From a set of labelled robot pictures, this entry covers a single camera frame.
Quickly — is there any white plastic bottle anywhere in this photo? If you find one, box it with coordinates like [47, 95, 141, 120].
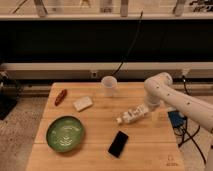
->
[116, 104, 149, 125]

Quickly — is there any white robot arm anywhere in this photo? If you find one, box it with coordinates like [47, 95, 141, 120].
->
[144, 72, 213, 135]

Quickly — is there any green ceramic bowl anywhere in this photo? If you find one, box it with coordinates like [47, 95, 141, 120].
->
[46, 116, 85, 153]

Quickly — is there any black smartphone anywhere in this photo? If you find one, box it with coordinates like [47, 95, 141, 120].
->
[108, 131, 128, 158]

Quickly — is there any white plastic cup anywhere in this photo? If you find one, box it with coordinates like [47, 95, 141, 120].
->
[101, 76, 117, 97]

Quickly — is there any white sponge block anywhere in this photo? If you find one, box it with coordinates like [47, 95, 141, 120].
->
[73, 97, 93, 112]

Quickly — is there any red brown sausage toy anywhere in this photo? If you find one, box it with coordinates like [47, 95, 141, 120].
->
[55, 89, 67, 106]

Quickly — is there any black equipment at left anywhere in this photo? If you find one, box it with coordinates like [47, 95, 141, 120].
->
[0, 71, 22, 120]

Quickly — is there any blue cable connector box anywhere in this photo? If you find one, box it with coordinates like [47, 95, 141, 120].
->
[168, 111, 184, 128]

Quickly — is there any black hanging cable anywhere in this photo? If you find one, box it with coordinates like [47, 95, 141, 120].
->
[111, 9, 145, 77]

